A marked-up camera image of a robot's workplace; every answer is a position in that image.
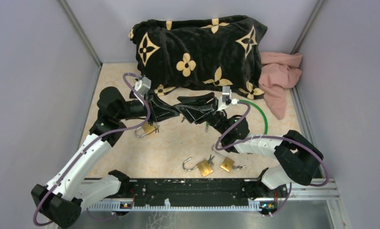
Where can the black floral plush blanket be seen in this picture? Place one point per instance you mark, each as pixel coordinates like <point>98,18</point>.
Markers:
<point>201,54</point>

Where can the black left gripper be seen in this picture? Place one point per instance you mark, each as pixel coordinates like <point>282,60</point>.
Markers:
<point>158,109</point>

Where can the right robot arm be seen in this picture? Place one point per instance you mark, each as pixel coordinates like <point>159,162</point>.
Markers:
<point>298,159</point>

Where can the keys of padlock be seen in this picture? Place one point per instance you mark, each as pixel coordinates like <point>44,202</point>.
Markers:
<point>239,167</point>
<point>210,161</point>

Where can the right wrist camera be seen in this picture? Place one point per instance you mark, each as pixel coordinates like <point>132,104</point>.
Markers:
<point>226,99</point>

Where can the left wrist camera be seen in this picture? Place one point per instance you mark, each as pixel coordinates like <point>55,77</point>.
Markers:
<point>143,85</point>

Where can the pink cloth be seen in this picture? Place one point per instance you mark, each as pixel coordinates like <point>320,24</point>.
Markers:
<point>280,71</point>

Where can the keys of right padlock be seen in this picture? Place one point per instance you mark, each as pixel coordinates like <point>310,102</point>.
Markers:
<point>239,167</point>

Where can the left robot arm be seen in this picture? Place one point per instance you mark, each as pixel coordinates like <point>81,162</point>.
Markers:
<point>62,199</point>

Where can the brass padlock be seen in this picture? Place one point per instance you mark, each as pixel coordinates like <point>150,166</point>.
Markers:
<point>202,166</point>
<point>227,163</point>
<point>144,130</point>

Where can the keys of left padlock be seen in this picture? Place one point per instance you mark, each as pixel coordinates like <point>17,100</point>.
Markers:
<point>210,161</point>

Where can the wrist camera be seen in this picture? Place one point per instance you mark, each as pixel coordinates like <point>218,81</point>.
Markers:
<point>143,85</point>
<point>226,99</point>

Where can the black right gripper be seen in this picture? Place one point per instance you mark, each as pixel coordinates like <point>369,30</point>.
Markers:
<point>191,115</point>

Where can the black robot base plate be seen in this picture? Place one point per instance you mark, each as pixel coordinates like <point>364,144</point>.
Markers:
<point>208,194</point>

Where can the silver padlock keys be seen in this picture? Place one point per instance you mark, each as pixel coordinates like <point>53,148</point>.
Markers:
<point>156,126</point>

